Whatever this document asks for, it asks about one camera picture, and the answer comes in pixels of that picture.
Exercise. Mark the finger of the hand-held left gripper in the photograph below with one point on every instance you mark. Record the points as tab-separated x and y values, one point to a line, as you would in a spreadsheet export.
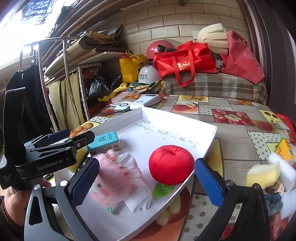
81	139
55	137

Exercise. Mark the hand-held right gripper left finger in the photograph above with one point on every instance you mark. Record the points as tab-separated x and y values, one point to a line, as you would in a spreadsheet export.
84	183

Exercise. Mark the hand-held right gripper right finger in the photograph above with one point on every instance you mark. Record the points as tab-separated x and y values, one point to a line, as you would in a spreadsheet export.
208	183

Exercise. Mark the yellow-green soft toy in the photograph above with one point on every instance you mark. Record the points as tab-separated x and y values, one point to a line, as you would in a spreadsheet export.
79	160

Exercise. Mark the pink plush toy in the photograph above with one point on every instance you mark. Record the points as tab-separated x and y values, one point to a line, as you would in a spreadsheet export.
108	180

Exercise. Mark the teal sock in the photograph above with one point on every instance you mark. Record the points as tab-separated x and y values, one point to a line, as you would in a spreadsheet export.
106	141

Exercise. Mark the red plush apple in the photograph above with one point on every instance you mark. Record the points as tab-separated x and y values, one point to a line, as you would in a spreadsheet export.
171	164

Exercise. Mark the white foam net sleeve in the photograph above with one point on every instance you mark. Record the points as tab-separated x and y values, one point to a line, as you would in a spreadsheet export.
138	185

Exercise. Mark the yellow sock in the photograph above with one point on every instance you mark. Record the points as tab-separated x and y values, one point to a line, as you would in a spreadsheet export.
263	173

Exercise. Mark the grey-blue crocheted piece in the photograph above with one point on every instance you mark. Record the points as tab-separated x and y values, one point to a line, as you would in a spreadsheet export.
272	202

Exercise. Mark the white tray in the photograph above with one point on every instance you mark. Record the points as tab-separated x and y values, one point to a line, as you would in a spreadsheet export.
161	129

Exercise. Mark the person's left forearm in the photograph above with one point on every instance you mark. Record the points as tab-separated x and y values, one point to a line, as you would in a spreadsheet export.
9	231

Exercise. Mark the person's left hand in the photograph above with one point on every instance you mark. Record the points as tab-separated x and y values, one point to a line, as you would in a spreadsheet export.
16	204

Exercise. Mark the yellow curtain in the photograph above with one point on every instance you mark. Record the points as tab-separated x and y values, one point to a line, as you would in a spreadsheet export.
62	99

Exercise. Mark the black garment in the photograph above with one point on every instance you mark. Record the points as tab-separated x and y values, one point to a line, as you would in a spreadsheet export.
30	104

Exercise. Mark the metal shelf unit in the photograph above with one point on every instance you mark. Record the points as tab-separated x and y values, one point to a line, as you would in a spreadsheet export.
83	92

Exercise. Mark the black plastic bag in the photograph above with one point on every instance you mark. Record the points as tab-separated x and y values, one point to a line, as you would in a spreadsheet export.
98	87

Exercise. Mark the yellow cloth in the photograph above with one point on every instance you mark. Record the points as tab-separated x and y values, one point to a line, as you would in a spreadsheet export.
115	92

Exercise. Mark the metal clothes rack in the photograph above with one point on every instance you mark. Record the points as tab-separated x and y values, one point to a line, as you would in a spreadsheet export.
66	69

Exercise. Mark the white power bank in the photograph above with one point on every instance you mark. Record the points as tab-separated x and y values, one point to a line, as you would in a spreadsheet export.
145	100

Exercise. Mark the orange-yellow packet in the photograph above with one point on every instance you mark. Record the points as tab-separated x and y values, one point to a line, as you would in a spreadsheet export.
284	148

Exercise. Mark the yellow and black gloves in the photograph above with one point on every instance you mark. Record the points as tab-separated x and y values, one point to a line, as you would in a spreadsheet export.
148	87

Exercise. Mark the yellow shopping bag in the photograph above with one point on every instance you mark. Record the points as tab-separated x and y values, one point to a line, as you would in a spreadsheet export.
131	67

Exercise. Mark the white helmet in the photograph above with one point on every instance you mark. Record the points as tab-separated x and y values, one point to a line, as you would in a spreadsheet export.
149	74

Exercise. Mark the plaid blanket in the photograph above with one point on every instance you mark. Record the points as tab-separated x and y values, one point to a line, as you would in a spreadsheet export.
219	85

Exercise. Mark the red printed gift bag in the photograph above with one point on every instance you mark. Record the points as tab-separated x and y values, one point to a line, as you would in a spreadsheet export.
286	121

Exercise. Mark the red helmet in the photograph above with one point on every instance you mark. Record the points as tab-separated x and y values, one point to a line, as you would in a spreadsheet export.
159	48

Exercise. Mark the glossy red tote bag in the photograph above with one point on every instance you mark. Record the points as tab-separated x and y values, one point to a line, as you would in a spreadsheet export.
185	60

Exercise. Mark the red plastic bag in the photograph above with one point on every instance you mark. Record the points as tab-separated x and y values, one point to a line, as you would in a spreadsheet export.
242	58

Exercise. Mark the cream foam bundle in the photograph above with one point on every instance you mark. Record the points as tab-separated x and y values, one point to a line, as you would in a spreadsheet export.
212	37

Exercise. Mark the wall socket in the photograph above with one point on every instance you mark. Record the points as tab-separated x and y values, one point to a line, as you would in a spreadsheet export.
196	34

